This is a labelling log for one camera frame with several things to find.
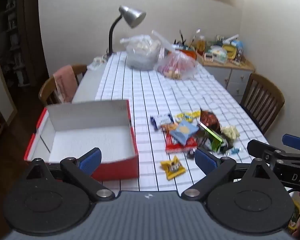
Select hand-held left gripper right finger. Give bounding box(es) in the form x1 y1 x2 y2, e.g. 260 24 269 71
180 147 274 202

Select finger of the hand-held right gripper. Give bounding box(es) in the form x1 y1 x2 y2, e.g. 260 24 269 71
247 139 288 164
282 134 300 153

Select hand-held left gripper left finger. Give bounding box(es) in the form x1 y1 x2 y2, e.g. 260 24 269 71
26 147 115 202

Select red cardboard box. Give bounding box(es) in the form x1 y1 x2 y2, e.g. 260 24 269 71
24 99 140 181

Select green snack packet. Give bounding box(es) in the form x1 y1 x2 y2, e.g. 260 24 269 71
198 122 228 153

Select small blue candy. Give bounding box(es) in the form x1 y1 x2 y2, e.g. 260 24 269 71
226 147 244 155

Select black snack packet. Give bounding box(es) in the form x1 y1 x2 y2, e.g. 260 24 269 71
197 135 234 154

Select red snack packet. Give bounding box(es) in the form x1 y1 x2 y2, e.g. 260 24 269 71
165 132 198 155

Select cream snack packet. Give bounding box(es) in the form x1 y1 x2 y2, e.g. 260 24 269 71
221 125 240 140

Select small yellow snack packet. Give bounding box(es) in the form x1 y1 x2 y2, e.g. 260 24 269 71
160 155 186 180

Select light blue snack packet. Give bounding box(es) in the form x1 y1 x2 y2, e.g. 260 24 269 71
169 120 199 146

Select dark red snack bag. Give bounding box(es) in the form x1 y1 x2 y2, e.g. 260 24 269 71
199 109 222 133

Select orange snack packet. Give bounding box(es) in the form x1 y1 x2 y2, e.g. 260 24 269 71
162 122 178 132

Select blue and white snack packet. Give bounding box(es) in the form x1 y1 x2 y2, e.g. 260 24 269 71
150 114 173 131

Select clear bag of red snacks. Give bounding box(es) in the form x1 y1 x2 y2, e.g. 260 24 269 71
152 30 198 80

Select clear bag of white snacks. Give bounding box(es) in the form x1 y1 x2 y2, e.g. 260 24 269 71
120 34 163 71

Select wooden slatted chair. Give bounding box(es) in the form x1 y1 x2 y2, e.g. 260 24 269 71
240 73 285 135

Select grey cabinet with wooden top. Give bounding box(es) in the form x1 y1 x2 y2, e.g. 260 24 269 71
195 52 255 103

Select pink cloth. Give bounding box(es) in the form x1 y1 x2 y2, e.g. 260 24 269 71
53 65 78 103

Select white checked tablecloth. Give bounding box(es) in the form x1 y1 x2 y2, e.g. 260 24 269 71
95 51 269 193

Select yellow case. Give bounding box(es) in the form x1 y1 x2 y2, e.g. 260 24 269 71
222 44 238 60

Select tissue pack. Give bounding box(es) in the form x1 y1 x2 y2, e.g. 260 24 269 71
210 45 228 63

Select orange container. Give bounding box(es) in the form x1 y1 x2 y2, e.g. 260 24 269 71
175 47 198 60

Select bottle of yellow liquid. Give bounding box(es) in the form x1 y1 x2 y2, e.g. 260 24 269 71
197 35 206 55

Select dark bookshelf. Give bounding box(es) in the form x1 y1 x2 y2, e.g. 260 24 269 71
0 0 44 88

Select grey desk lamp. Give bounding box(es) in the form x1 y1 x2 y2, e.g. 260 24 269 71
106 5 147 58

